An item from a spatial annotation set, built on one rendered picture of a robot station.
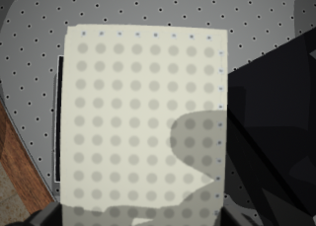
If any cream rectangular well plate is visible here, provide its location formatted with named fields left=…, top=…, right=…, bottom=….
left=60, top=25, right=227, bottom=226

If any black rectangular frame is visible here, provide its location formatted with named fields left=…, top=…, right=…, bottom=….
left=54, top=55, right=64, bottom=183

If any grey flat base plate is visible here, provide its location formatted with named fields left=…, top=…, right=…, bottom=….
left=0, top=0, right=316, bottom=226

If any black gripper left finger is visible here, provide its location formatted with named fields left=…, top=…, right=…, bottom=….
left=5, top=201, right=62, bottom=226

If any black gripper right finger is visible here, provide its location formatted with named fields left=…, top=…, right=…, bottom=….
left=220, top=205, right=259, bottom=226

